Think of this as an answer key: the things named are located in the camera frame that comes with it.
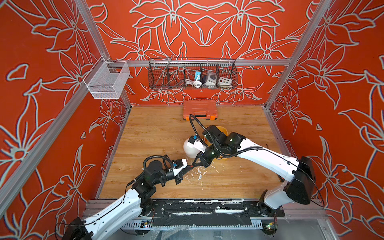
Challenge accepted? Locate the black wire wall basket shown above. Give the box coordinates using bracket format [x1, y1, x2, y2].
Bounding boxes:
[148, 57, 238, 90]

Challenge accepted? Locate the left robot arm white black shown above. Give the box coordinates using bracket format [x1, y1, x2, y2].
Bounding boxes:
[62, 156, 195, 240]

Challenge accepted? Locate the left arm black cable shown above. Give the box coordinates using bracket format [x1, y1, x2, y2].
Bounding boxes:
[142, 155, 175, 172]

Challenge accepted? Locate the orange tool case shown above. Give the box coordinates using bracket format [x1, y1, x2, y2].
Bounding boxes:
[183, 99, 219, 121]

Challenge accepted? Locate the blue white small box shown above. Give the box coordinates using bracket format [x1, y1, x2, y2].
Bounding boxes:
[195, 71, 202, 81]

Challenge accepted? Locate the white socket block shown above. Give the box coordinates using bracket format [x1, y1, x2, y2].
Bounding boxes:
[219, 77, 233, 89]

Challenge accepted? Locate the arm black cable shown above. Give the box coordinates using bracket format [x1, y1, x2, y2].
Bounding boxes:
[188, 114, 263, 158]
[142, 155, 175, 172]

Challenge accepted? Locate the white power adapter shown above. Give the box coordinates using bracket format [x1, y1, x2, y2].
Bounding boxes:
[203, 72, 217, 87]

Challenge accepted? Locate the white dome with screws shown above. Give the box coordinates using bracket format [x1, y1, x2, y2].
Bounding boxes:
[183, 136, 200, 159]

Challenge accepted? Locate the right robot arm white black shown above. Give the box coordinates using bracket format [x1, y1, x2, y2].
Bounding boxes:
[183, 125, 316, 217]

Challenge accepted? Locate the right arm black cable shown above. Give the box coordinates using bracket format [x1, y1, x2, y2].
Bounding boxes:
[188, 114, 263, 158]

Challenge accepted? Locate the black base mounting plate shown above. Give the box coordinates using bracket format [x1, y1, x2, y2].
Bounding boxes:
[124, 198, 286, 227]

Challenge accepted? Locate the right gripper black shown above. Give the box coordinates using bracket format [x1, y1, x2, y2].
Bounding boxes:
[189, 143, 223, 169]

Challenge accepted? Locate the yellow plastic tray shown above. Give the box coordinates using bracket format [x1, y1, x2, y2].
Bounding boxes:
[203, 125, 229, 146]

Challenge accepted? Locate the clear plastic wall bin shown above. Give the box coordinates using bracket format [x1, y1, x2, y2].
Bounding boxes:
[83, 62, 131, 100]

